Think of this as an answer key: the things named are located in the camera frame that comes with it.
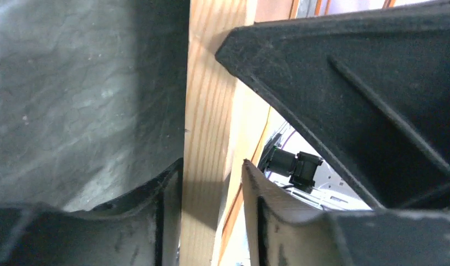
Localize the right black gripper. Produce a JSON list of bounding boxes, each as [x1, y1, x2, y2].
[[215, 1, 450, 209]]

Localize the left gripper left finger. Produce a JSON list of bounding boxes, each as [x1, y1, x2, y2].
[[0, 158, 183, 265]]

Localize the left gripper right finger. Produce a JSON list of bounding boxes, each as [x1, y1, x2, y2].
[[242, 160, 450, 265]]

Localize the light wooden picture frame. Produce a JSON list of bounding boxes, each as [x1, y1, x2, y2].
[[179, 0, 299, 266]]

